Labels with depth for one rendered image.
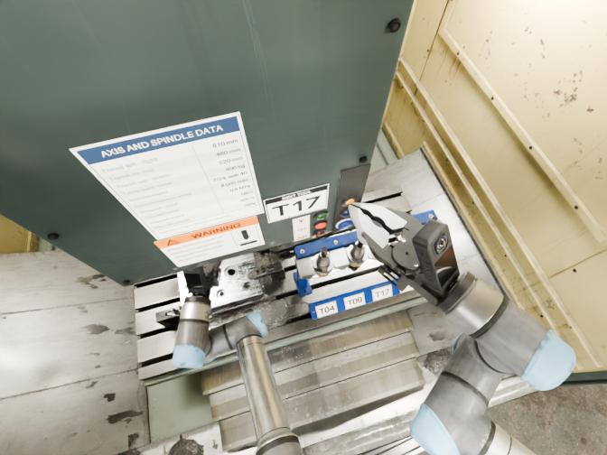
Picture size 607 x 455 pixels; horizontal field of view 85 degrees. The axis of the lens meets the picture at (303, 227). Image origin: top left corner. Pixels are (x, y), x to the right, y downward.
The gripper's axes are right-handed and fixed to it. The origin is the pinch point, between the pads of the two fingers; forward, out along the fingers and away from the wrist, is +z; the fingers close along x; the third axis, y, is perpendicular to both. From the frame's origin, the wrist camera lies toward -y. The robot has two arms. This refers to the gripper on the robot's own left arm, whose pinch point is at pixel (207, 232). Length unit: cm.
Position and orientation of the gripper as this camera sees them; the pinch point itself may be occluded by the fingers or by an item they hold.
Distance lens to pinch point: 98.6
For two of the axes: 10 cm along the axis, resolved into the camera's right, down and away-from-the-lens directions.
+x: 10.0, 0.1, -0.3
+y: 0.2, 4.4, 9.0
